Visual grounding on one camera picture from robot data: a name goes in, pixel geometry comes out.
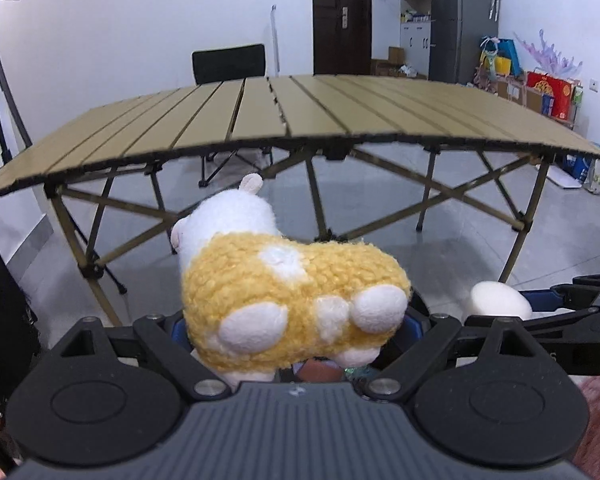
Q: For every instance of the white oval soap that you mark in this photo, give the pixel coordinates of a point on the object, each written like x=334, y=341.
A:
x=500, y=301

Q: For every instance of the white cabinet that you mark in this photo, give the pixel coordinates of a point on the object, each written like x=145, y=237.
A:
x=415, y=45

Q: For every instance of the grey refrigerator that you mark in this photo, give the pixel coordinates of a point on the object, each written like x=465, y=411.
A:
x=462, y=25

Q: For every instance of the blue rice bag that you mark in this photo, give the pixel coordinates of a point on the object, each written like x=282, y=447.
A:
x=579, y=169

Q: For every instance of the black folding chair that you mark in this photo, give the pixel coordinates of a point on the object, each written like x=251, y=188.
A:
x=227, y=62

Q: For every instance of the large cardboard box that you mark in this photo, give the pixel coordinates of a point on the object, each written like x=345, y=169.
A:
x=515, y=92

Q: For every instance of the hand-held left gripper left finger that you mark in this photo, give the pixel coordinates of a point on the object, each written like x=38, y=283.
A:
x=178, y=330

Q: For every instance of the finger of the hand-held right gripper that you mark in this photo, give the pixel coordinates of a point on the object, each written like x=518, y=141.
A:
x=545, y=300
x=580, y=325

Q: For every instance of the dark brown door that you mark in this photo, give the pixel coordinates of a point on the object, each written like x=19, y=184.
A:
x=340, y=35

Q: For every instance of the iridescent plastic bag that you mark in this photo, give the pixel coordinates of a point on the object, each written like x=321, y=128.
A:
x=360, y=373

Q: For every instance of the small cardboard boxes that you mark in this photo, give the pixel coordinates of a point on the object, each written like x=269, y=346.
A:
x=395, y=65

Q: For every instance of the red gift box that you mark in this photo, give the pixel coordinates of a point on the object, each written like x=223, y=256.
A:
x=552, y=95

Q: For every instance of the purple coral decoration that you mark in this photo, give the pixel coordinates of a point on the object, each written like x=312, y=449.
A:
x=550, y=55

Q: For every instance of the folding camping table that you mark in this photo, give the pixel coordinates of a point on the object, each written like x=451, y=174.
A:
x=330, y=105

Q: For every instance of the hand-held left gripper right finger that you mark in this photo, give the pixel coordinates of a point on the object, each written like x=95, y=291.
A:
x=425, y=347

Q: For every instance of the yellow gift bag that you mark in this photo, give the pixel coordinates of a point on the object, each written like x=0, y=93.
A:
x=497, y=66

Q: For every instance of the yellow white plush sheep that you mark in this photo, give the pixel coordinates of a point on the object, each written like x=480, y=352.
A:
x=290, y=300

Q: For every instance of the blue gift bag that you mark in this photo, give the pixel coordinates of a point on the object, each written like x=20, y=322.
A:
x=510, y=57

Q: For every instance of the brown sponge block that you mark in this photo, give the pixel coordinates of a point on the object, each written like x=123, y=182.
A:
x=320, y=371

